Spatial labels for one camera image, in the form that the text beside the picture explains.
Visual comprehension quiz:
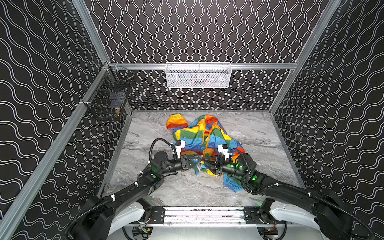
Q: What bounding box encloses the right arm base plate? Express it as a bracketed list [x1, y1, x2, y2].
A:
[243, 207, 285, 225]

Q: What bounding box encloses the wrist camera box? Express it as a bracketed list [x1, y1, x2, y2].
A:
[174, 140, 186, 159]
[218, 144, 232, 161]

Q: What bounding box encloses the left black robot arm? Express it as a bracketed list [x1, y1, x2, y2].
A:
[62, 138, 202, 240]

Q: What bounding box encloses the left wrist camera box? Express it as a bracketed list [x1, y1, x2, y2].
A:
[174, 140, 186, 159]

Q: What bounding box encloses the brass object in basket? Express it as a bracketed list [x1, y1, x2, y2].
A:
[115, 108, 121, 117]

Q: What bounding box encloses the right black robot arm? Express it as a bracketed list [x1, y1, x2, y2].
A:
[203, 154, 375, 240]

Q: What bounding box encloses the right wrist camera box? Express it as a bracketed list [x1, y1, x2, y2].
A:
[218, 144, 232, 161]

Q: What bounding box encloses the white mesh wall basket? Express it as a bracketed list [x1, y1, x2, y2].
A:
[165, 62, 232, 89]

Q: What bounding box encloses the black wire wall basket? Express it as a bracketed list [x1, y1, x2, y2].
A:
[85, 66, 136, 123]

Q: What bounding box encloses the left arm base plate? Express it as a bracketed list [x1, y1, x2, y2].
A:
[134, 207, 166, 225]

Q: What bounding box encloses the aluminium front rail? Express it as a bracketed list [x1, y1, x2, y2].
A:
[85, 206, 325, 227]

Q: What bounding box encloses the rainbow striped jacket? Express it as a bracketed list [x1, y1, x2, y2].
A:
[166, 114, 253, 177]

